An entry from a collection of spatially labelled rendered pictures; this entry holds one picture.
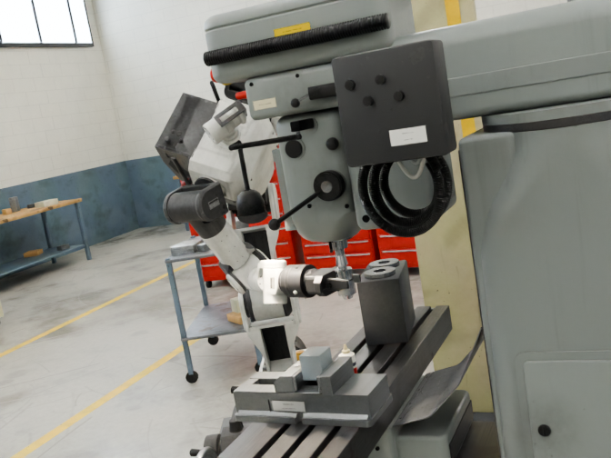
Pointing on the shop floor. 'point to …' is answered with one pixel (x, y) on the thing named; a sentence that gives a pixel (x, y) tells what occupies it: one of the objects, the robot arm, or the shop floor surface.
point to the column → (545, 274)
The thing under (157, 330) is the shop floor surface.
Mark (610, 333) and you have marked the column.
